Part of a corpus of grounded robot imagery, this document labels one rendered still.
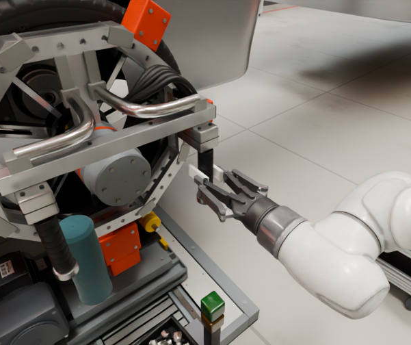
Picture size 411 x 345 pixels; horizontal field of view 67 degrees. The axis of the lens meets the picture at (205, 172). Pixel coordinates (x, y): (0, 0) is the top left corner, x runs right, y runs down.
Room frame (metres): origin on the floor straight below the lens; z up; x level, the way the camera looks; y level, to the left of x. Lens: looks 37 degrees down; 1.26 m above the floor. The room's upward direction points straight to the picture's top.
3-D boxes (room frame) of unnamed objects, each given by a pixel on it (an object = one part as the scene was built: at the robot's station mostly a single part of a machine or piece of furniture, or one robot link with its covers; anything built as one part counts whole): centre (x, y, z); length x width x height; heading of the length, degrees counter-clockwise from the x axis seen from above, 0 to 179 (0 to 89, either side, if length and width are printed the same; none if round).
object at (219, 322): (0.36, -0.02, 0.59); 0.04 x 0.04 x 0.04; 38
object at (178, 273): (0.79, 0.38, 0.13); 0.50 x 0.36 x 0.10; 128
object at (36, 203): (0.39, 0.29, 0.93); 0.09 x 0.05 x 0.05; 38
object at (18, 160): (0.50, 0.28, 1.03); 0.19 x 0.18 x 0.11; 38
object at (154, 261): (0.79, 0.38, 0.32); 0.40 x 0.30 x 0.28; 128
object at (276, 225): (0.40, -0.14, 0.83); 0.09 x 0.06 x 0.09; 128
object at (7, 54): (0.66, 0.28, 0.85); 0.54 x 0.07 x 0.54; 128
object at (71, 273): (0.37, 0.27, 0.83); 0.04 x 0.04 x 0.16
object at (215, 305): (0.36, -0.02, 0.64); 0.04 x 0.04 x 0.04; 38
